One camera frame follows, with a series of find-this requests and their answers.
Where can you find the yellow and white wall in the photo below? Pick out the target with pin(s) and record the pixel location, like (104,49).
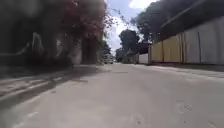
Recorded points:
(193,46)

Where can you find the dark-roofed building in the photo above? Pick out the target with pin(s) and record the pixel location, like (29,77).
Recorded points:
(196,15)

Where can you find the dark green tree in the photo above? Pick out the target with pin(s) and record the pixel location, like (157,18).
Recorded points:
(128,40)

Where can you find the grey concrete road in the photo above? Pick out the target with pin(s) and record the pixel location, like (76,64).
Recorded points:
(126,100)

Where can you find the large dark trees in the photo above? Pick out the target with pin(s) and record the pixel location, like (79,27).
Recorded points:
(151,20)

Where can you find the concrete kerb strip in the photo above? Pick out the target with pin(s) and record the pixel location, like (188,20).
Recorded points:
(186,68)

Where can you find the dark overgrown wall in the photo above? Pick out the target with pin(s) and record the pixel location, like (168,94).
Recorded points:
(33,46)

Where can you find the red flowering tree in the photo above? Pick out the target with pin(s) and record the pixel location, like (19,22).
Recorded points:
(85,16)

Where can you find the white vehicle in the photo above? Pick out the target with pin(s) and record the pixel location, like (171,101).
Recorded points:
(108,60)

